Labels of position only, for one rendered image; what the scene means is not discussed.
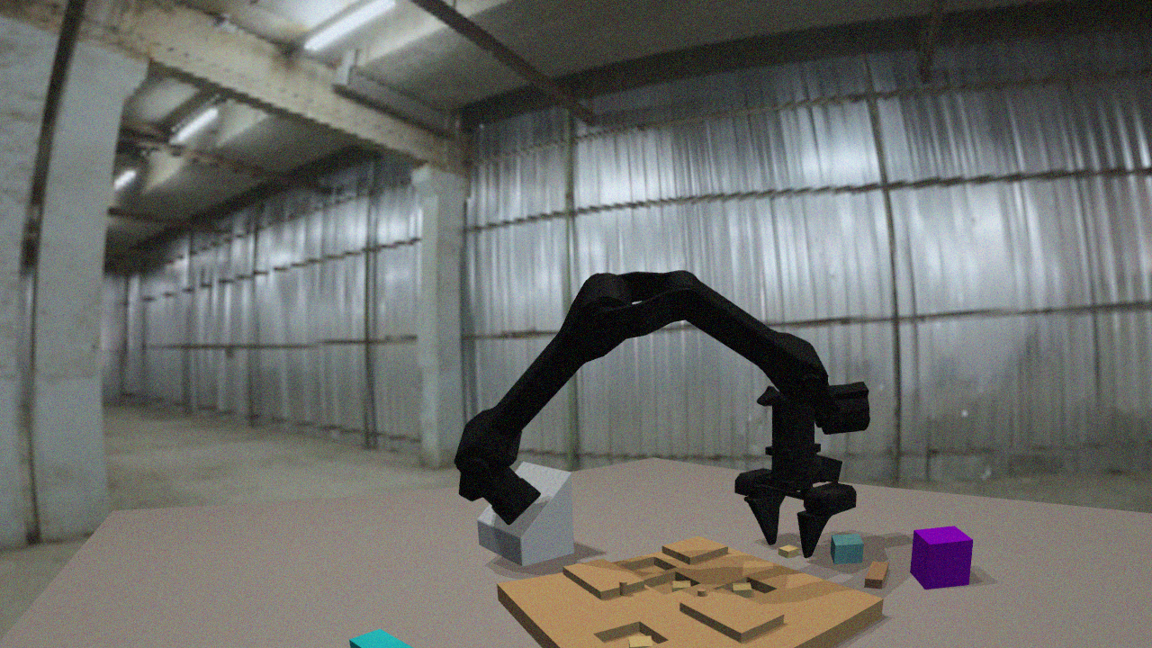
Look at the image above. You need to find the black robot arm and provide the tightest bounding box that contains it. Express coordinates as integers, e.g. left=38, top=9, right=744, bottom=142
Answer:
left=454, top=270, right=870, bottom=525

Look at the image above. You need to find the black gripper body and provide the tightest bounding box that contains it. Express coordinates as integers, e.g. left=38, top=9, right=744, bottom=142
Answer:
left=734, top=438, right=857, bottom=517

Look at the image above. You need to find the purple cube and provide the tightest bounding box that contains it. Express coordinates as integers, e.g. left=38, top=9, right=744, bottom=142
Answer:
left=910, top=526, right=973, bottom=590

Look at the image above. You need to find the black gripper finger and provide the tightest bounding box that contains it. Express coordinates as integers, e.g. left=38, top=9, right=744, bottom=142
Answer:
left=743, top=493, right=786, bottom=545
left=796, top=510, right=829, bottom=558

